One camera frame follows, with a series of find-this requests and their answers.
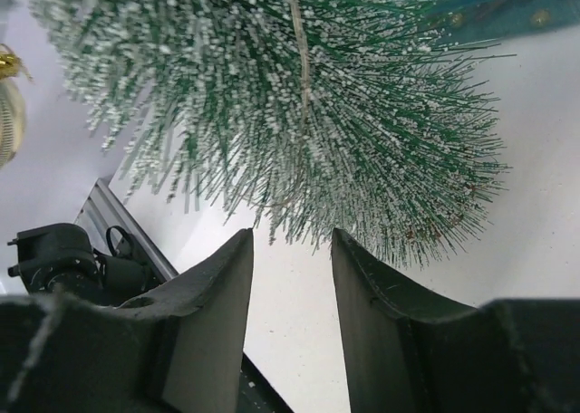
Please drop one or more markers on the small frosted christmas tree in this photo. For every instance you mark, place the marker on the small frosted christmas tree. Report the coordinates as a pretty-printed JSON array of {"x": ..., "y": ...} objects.
[{"x": 317, "y": 114}]

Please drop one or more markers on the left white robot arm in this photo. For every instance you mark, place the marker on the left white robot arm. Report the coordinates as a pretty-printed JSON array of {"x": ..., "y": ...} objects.
[{"x": 62, "y": 256}]

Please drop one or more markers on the silver gold bauble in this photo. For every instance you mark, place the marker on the silver gold bauble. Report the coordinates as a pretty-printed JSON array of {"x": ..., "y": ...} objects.
[{"x": 13, "y": 112}]

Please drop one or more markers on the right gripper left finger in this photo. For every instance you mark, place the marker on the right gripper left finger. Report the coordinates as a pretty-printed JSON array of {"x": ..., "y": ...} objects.
[{"x": 175, "y": 348}]

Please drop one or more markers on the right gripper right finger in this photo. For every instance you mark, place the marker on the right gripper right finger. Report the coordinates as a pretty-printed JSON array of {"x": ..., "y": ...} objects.
[{"x": 409, "y": 349}]

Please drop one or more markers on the teal plastic container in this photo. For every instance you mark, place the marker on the teal plastic container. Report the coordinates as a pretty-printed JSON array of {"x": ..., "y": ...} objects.
[{"x": 478, "y": 21}]

